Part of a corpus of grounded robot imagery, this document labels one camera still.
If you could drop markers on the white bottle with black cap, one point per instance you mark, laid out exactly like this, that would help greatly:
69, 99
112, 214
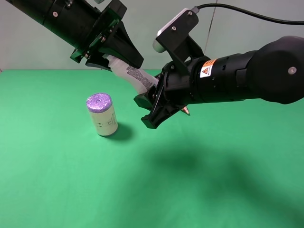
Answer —
138, 78

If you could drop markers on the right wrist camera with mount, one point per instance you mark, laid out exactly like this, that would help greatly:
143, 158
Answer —
174, 38

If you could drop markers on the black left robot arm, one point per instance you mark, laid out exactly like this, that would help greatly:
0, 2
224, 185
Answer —
68, 19

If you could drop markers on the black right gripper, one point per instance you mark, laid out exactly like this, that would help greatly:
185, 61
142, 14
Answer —
177, 88

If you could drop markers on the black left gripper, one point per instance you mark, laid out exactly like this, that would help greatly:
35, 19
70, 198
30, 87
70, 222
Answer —
108, 36

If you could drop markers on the purple eggplant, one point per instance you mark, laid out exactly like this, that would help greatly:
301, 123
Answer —
185, 110

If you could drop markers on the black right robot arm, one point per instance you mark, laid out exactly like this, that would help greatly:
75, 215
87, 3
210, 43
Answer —
274, 73

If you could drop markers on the purple garbage bag roll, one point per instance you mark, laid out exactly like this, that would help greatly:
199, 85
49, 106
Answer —
101, 109

